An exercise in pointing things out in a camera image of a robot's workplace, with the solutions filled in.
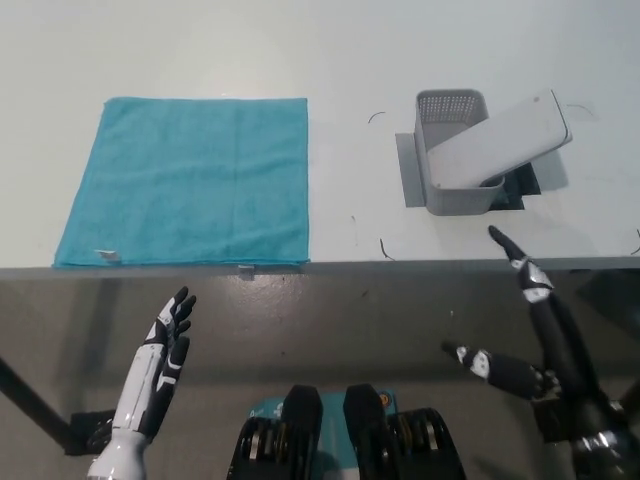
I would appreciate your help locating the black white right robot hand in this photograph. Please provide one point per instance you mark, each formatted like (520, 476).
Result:
(555, 340)

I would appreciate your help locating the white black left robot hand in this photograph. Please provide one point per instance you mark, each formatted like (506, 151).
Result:
(150, 365)

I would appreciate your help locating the white calculator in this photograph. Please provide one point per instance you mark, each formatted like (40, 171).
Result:
(505, 140)

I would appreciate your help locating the white cloth label tag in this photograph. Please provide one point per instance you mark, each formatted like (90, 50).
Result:
(107, 255)

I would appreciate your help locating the black diagonal table leg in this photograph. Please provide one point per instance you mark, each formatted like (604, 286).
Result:
(35, 400)

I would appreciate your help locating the small grey tape piece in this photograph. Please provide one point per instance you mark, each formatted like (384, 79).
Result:
(246, 271)

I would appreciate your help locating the teal microfibre cloth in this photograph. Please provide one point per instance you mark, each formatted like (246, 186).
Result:
(190, 180)

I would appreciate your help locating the grey perforated plastic basket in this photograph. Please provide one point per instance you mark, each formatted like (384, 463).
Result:
(440, 115)

